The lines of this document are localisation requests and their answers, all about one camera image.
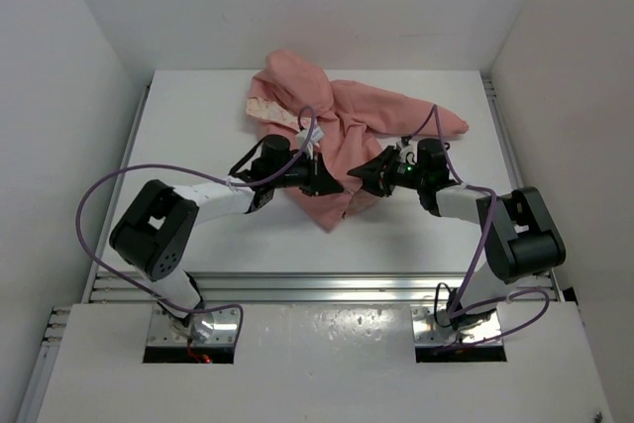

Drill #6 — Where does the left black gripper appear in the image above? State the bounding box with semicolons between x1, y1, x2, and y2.
269;149;342;194

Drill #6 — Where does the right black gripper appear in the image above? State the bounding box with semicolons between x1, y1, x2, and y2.
349;147;426;198

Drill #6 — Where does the pink hooded zip jacket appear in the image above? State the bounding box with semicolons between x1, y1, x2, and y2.
246;50;469;232

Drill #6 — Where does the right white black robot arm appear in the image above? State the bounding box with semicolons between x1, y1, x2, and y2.
349;139;567;330

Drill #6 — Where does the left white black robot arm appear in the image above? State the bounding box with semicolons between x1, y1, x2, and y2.
109;135;344;328

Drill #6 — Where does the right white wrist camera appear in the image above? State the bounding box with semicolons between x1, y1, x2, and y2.
396;140;416;164

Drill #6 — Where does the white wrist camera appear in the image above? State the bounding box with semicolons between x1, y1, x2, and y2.
295;127;324;154
396;140;416;164

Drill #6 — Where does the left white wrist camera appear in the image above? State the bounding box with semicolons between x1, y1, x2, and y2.
295;127;324;154

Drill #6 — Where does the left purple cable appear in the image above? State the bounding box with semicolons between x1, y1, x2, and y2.
74;105;321;328

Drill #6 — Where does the right aluminium side rail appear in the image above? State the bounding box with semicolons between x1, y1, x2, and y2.
483;78;564;301

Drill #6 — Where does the aluminium side rail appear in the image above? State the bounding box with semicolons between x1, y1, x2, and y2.
15;81;152;423
483;78;564;301

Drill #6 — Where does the aluminium front rail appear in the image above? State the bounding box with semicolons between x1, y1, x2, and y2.
84;271;559;303

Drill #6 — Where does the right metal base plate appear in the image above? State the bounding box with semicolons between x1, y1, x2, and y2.
410;304;501;349

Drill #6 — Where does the metal base plate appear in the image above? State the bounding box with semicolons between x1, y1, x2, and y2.
147;306;242;348
410;304;501;349

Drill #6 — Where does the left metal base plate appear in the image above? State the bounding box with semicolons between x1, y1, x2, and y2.
147;306;242;348

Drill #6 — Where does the left aluminium side rail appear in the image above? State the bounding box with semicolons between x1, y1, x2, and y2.
15;81;152;423

